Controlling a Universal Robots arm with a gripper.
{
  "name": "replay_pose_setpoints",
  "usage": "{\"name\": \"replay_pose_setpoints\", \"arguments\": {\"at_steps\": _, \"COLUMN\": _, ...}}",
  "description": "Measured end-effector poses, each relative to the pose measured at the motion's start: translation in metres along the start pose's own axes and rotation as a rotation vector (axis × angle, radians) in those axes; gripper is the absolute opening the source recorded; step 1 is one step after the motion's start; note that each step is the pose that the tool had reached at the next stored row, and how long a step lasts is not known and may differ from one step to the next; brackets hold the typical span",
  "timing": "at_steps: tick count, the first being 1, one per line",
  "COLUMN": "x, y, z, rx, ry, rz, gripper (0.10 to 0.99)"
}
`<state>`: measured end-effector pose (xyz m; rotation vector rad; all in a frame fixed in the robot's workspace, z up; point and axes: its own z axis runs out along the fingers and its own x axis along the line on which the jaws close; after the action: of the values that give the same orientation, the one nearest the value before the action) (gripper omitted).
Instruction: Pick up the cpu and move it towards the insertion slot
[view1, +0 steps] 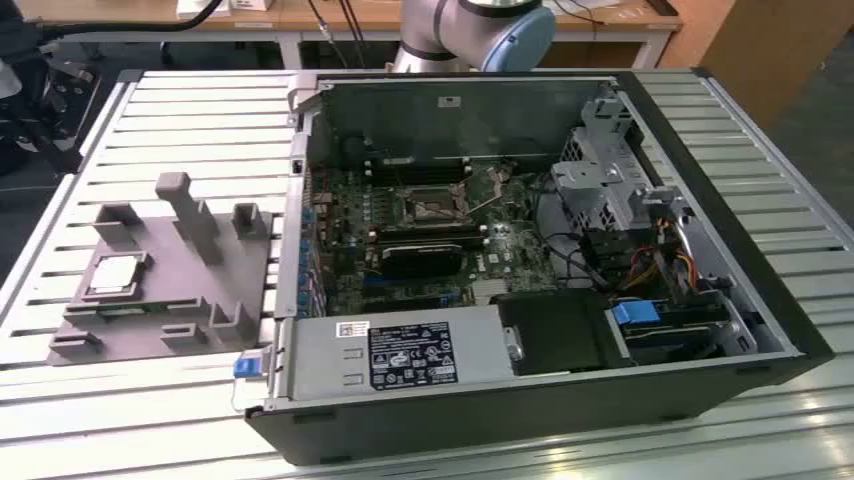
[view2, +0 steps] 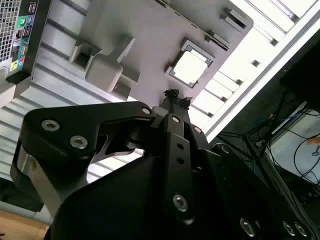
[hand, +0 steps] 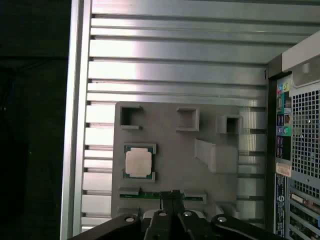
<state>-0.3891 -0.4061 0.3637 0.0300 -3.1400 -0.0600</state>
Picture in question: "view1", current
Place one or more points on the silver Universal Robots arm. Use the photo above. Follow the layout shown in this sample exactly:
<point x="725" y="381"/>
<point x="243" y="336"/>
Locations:
<point x="461" y="30"/>

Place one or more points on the grey plastic parts rack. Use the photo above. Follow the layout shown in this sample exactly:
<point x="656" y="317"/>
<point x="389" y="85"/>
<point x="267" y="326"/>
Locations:
<point x="167" y="280"/>

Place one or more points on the black graphics card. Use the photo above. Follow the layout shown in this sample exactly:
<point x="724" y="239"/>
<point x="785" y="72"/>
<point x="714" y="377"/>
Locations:
<point x="422" y="261"/>

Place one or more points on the wooden desk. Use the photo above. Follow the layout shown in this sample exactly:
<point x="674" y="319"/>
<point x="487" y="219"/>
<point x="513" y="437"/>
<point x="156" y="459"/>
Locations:
<point x="281" y="22"/>

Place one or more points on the small white box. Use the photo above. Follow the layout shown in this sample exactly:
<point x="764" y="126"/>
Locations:
<point x="253" y="5"/>

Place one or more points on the metal locking lever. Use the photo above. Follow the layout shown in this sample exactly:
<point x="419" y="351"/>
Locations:
<point x="490" y="196"/>

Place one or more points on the black RAM slot bank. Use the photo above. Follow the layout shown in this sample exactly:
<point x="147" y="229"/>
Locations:
<point x="430" y="234"/>
<point x="417" y="171"/>

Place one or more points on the small silver chipset heatsink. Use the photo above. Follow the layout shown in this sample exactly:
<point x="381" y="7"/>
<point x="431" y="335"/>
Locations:
<point x="490" y="291"/>

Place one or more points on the green RAM stick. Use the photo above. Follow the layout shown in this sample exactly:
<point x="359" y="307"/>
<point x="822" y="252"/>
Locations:
<point x="127" y="311"/>

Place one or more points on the white label on case wall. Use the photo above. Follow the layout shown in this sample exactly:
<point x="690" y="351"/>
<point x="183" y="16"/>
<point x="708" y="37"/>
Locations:
<point x="449" y="101"/>

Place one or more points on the grey power supply with label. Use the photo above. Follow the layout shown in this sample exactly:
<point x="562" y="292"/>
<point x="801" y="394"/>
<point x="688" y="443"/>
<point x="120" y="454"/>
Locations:
<point x="401" y="355"/>

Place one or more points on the green motherboard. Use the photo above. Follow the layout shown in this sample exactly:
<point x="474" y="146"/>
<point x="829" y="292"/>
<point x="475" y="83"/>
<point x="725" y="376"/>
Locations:
<point x="427" y="240"/>

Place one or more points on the CPU socket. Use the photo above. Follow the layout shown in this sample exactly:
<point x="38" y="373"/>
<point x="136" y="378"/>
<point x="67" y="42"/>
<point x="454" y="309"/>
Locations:
<point x="429" y="204"/>

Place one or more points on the blue power supply latch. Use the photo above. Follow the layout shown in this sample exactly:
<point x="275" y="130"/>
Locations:
<point x="247" y="365"/>

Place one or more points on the black air shroud box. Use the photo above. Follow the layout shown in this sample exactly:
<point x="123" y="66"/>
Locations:
<point x="561" y="332"/>

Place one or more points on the black open PC case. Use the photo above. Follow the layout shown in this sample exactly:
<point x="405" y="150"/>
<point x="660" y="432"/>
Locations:
<point x="534" y="415"/>

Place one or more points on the black metal stand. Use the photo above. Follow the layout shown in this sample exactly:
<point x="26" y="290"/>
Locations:
<point x="60" y="100"/>

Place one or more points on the wooden cabinet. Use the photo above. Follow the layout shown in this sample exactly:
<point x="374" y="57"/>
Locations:
<point x="768" y="50"/>

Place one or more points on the silver square CPU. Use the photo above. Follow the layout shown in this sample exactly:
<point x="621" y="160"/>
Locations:
<point x="115" y="274"/>

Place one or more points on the silver metal drive cage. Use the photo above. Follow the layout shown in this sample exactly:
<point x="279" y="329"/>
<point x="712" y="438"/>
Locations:
<point x="603" y="165"/>

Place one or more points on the blue disk carrier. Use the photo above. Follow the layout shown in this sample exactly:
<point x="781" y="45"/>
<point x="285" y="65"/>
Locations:
<point x="636" y="312"/>

